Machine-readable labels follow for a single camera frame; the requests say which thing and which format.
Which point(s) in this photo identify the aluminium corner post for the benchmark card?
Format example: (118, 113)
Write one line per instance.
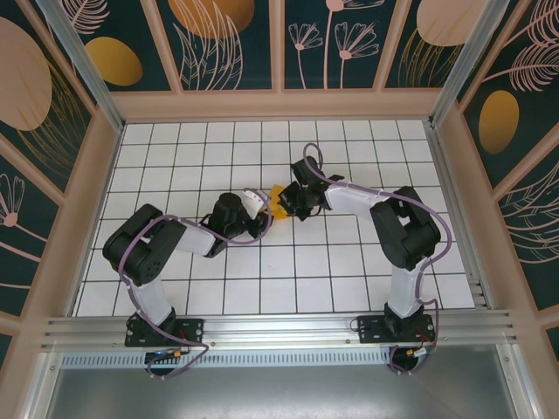
(471, 52)
(87, 65)

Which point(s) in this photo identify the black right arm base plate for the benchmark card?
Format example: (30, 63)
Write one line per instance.
(371, 329)

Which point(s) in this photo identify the long aluminium mounting rail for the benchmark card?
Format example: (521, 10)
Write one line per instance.
(279, 329)

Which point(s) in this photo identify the yellow power connector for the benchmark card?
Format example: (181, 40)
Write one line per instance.
(410, 352)
(177, 352)

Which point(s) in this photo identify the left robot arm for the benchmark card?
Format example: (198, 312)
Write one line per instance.
(150, 301)

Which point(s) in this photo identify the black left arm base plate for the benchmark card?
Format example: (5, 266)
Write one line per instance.
(192, 329)

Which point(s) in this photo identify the aluminium side rail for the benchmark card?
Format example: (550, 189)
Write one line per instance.
(458, 218)

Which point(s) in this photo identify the grey metal sheet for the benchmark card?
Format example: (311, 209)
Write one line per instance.
(279, 393)

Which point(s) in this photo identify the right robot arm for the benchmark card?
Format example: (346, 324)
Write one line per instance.
(406, 288)

